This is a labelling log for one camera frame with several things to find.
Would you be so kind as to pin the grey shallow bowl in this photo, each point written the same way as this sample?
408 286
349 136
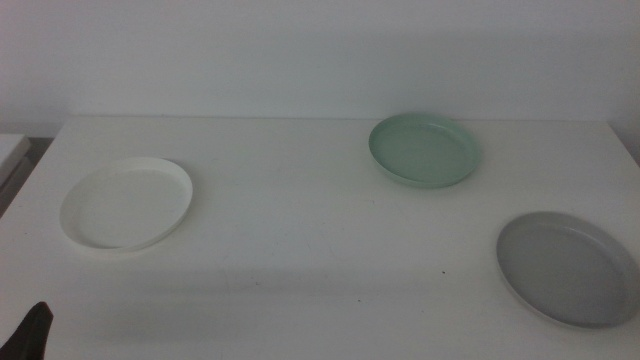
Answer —
570 270

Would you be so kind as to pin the mint green shallow bowl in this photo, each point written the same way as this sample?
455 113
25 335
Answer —
422 152

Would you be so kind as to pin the white shallow bowl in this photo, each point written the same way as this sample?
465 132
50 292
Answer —
125 207

